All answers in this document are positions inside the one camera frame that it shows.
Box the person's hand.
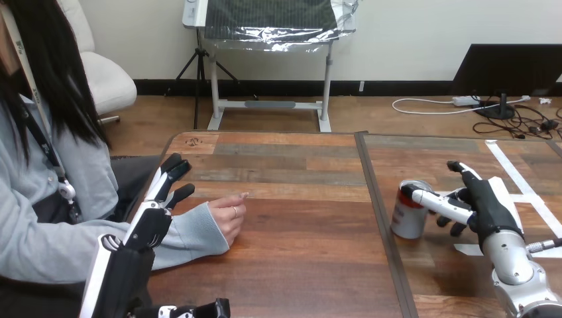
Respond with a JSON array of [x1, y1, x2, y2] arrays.
[[207, 191, 251, 247]]

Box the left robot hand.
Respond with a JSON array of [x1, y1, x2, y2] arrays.
[[79, 152, 231, 318]]

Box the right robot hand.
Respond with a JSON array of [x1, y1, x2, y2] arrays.
[[401, 160, 526, 254]]

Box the person's forearm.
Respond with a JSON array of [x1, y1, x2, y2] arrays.
[[0, 201, 231, 286]]

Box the red and white drink can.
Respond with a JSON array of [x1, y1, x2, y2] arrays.
[[390, 179, 434, 240]]

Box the person's body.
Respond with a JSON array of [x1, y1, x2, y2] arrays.
[[0, 0, 164, 318]]

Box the white desk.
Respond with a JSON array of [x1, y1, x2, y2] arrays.
[[182, 0, 335, 133]]

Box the dark screen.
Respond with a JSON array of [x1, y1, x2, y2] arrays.
[[449, 43, 562, 121]]

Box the black tripod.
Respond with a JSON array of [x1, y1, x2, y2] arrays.
[[164, 28, 260, 131]]

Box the white cushioned chair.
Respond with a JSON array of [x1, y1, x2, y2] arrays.
[[57, 0, 139, 125]]

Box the foil sheet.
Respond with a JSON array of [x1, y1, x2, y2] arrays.
[[203, 0, 360, 54]]

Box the tangle of cables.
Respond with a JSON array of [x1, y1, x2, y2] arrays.
[[471, 93, 562, 141]]

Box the white power cable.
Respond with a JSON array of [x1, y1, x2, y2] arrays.
[[391, 94, 532, 117]]

